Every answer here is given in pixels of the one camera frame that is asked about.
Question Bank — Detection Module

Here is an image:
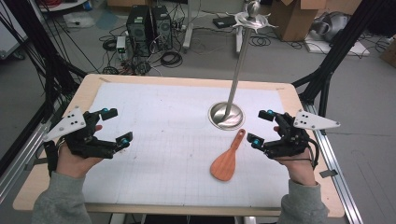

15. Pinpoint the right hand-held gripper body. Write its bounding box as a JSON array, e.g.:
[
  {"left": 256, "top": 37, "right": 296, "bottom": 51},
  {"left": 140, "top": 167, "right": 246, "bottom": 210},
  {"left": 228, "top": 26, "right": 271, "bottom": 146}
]
[{"left": 264, "top": 109, "right": 341, "bottom": 160}]

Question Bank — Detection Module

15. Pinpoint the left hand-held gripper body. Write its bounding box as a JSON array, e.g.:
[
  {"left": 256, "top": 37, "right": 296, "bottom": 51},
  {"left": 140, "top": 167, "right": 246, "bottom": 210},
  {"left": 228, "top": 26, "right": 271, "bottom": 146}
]
[{"left": 42, "top": 106, "right": 118, "bottom": 160}]

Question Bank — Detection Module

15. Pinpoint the steel utensil stand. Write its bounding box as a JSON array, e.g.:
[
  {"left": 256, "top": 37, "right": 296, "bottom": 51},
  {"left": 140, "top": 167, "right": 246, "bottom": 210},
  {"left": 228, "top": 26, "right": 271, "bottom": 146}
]
[{"left": 207, "top": 0, "right": 278, "bottom": 131}]

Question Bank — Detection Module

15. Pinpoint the wooden rice spatula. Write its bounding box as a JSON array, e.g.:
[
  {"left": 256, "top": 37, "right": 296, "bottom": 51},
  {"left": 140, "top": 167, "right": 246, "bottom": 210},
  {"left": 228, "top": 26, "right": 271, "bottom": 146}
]
[{"left": 209, "top": 128, "right": 247, "bottom": 182}]

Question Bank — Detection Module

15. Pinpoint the person's right hand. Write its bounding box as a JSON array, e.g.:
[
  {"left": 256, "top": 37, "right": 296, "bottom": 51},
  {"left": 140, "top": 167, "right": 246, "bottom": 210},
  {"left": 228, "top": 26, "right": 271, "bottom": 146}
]
[{"left": 273, "top": 125, "right": 318, "bottom": 187}]

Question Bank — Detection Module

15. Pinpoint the person's left hand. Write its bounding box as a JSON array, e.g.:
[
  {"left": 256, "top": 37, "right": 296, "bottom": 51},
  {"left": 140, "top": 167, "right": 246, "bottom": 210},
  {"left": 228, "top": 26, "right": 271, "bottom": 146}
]
[{"left": 55, "top": 124, "right": 105, "bottom": 180}]

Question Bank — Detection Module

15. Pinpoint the white grid mat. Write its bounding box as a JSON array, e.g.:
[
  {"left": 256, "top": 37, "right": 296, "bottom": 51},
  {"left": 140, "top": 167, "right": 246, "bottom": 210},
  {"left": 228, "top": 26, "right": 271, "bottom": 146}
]
[{"left": 82, "top": 81, "right": 291, "bottom": 208}]

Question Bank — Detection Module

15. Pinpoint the grey tape strip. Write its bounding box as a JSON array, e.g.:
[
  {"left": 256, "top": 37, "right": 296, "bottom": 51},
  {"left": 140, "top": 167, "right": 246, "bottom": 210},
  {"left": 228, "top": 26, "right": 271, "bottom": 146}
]
[{"left": 319, "top": 169, "right": 339, "bottom": 179}]

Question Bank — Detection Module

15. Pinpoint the small white electronic box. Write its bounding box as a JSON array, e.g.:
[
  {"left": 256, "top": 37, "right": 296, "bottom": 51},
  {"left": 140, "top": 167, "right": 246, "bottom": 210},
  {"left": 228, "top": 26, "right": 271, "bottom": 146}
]
[{"left": 115, "top": 35, "right": 127, "bottom": 54}]

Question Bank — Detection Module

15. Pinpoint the black computer tower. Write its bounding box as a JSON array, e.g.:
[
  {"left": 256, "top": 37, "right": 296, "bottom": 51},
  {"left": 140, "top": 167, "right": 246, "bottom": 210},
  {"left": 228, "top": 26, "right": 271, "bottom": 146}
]
[
  {"left": 150, "top": 5, "right": 174, "bottom": 50},
  {"left": 125, "top": 5, "right": 153, "bottom": 59}
]

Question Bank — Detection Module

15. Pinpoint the large cardboard box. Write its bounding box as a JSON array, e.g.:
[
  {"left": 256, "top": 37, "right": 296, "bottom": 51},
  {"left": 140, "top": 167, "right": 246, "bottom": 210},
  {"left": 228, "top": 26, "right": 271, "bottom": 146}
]
[{"left": 269, "top": 0, "right": 329, "bottom": 43}]

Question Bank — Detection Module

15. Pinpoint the flat black box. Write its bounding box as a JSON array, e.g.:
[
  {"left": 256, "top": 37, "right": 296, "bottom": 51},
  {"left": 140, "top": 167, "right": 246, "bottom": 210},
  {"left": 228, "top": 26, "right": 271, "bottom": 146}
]
[{"left": 212, "top": 16, "right": 238, "bottom": 30}]

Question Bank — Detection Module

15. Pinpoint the grey rounded appliance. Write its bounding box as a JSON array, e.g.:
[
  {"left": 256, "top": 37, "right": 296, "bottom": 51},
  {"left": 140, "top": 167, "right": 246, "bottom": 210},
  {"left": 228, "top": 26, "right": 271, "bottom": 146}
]
[{"left": 311, "top": 11, "right": 350, "bottom": 43}]

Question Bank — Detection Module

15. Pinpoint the white stand leg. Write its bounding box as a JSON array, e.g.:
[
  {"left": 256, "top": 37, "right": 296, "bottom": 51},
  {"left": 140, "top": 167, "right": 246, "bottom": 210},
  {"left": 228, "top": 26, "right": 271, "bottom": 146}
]
[{"left": 182, "top": 0, "right": 194, "bottom": 52}]

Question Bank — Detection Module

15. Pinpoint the small cardboard box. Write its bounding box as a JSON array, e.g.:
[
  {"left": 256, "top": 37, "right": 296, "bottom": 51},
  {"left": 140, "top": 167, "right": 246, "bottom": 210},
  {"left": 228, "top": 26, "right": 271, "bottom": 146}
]
[{"left": 379, "top": 36, "right": 396, "bottom": 69}]

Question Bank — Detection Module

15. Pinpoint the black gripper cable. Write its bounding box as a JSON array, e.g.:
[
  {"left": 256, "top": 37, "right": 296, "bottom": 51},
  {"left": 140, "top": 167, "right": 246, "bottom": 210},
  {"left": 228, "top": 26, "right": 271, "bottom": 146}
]
[{"left": 275, "top": 139, "right": 320, "bottom": 170}]

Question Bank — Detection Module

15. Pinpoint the aluminium rail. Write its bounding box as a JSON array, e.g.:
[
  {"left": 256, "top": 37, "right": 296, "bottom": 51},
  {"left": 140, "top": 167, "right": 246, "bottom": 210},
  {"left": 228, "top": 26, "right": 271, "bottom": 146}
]
[
  {"left": 303, "top": 102, "right": 364, "bottom": 224},
  {"left": 0, "top": 120, "right": 53, "bottom": 203}
]

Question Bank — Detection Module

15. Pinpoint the black metal frame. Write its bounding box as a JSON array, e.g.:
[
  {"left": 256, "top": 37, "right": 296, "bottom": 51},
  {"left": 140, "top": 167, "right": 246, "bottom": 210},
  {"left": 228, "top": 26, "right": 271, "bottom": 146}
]
[
  {"left": 291, "top": 0, "right": 389, "bottom": 119},
  {"left": 0, "top": 0, "right": 89, "bottom": 125}
]

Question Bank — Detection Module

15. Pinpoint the coiled black cable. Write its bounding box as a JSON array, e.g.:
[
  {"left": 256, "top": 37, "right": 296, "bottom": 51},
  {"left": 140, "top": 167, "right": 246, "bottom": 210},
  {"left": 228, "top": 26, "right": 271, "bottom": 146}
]
[{"left": 160, "top": 50, "right": 184, "bottom": 68}]

